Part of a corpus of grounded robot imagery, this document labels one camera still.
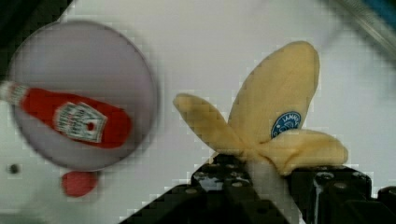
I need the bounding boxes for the red toy tomato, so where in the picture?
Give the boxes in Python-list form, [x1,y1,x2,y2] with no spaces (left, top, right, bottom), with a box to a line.
[61,171,98,198]

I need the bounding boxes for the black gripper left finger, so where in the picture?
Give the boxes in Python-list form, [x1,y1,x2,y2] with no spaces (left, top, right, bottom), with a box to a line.
[120,155,290,224]

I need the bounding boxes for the yellow plush peeled banana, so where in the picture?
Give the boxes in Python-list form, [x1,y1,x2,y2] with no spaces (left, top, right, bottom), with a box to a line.
[173,41,348,224]

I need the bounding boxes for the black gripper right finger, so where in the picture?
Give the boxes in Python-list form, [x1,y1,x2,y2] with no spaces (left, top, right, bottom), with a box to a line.
[287,166,396,224]

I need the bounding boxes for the red plush ketchup bottle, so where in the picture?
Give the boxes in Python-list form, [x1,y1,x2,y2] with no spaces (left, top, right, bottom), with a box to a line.
[1,81,133,148]

